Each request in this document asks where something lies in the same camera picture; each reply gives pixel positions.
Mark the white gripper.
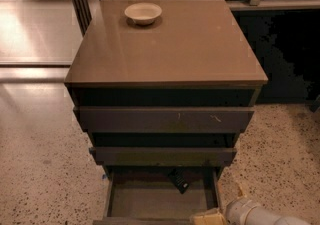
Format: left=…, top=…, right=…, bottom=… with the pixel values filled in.
left=190, top=183, right=264, bottom=225

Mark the black rxbar chocolate bar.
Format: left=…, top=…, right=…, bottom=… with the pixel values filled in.
left=168, top=169, right=189, bottom=194

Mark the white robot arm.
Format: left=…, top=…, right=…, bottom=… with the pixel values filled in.
left=189, top=185, right=311, bottom=225

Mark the open bottom grey drawer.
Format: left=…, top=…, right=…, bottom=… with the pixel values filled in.
left=92, top=167, right=222, bottom=225

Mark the grey drawer cabinet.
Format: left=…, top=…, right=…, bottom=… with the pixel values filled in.
left=63, top=0, right=269, bottom=225

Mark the middle grey drawer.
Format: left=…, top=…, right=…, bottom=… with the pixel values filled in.
left=89, top=147, right=237, bottom=167

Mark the top grey drawer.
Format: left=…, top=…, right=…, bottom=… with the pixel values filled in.
left=74, top=106, right=254, bottom=134

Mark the white ceramic bowl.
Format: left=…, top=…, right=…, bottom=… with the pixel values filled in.
left=124, top=2, right=162, bottom=25

